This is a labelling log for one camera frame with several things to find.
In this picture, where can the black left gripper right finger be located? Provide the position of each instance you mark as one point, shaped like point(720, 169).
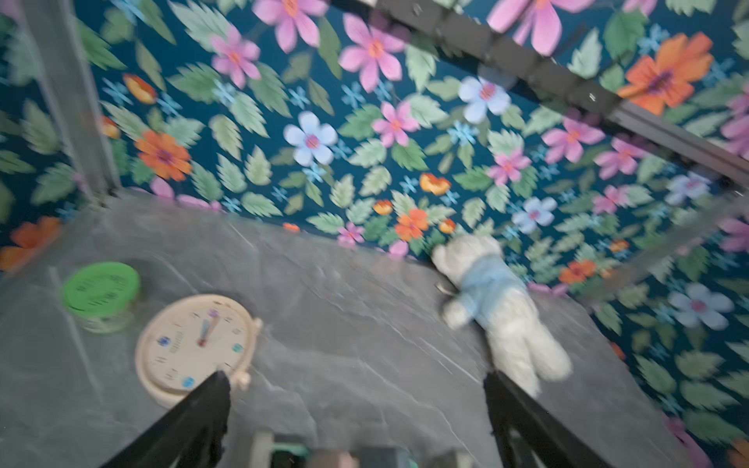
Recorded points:
point(526, 434)

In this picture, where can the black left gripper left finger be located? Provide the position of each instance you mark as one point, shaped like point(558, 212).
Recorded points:
point(189, 435)

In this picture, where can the cream round alarm clock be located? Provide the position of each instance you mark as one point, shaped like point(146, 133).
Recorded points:
point(191, 339)

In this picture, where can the white teddy bear blue shirt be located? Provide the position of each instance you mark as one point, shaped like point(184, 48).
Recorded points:
point(494, 297)

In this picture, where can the green lidded round container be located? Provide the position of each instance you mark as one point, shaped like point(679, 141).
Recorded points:
point(100, 296)

